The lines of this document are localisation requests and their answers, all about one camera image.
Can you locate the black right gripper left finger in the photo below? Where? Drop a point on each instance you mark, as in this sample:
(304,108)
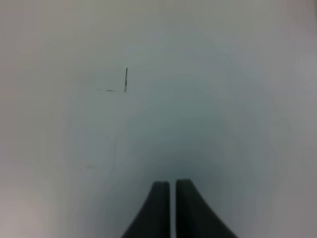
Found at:
(153,219)

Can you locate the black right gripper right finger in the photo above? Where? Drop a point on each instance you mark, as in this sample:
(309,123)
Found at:
(193,217)

